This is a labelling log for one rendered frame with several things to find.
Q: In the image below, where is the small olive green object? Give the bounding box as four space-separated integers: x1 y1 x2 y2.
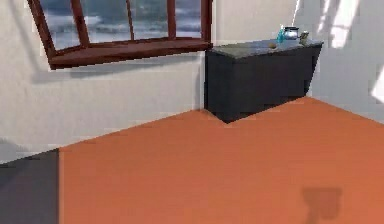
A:
298 30 310 46

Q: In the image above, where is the black cupboard with grey top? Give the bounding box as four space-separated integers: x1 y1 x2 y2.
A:
203 38 325 124

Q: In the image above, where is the blue spray bottle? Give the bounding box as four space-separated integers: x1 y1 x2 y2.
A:
276 24 286 44

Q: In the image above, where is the brown framed window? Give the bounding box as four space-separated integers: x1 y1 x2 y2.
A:
27 0 214 71

